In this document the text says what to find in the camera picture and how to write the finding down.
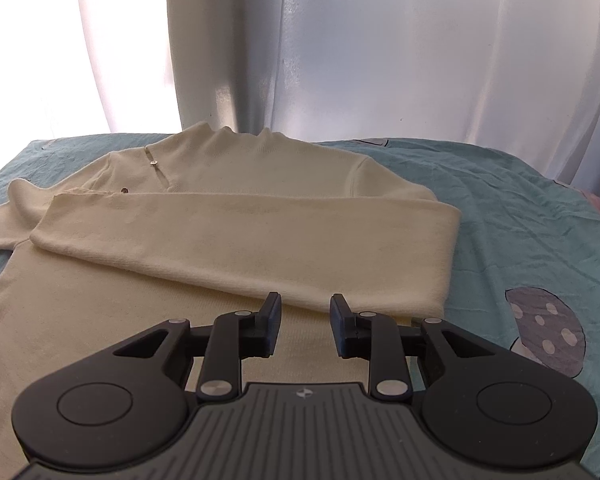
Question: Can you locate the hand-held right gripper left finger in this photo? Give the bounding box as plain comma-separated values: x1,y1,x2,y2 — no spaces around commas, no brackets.
111,291,284,404

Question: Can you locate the white curtain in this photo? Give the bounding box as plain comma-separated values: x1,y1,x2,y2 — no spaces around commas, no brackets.
275,0,600,201

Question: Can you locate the cream curtain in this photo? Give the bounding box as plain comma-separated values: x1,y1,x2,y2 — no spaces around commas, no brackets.
164,0,301,137

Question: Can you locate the sheer bright curtain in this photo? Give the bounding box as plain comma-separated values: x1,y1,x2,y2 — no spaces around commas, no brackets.
0,0,183,181

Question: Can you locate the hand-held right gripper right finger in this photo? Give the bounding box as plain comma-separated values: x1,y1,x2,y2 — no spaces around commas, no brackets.
328,292,487,404

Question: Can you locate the teal printed bed sheet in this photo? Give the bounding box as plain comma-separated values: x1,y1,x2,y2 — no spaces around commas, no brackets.
0,132,600,480

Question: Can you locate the cream knit sweater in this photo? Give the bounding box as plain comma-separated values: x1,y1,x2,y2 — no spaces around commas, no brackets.
0,121,462,480

